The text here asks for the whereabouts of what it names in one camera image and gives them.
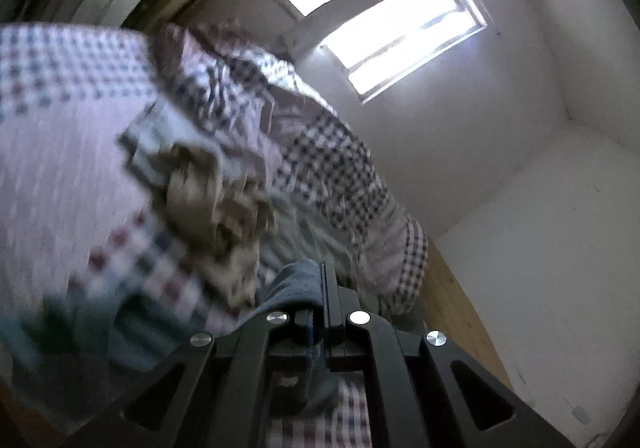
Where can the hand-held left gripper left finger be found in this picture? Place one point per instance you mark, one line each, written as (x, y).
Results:
(302, 328)

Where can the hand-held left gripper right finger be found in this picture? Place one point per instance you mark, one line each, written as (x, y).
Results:
(340, 323)

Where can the wooden headboard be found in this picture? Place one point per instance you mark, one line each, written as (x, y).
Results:
(460, 313)

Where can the checked duvet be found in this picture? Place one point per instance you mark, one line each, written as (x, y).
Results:
(325, 153)

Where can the khaki garment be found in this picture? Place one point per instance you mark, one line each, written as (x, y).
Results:
(200, 188)

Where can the light blue folded cloth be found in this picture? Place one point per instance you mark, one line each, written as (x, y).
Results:
(150, 138)

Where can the window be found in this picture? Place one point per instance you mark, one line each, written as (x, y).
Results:
(400, 38)

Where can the checked bed sheet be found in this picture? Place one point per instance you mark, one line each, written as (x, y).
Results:
(60, 153)

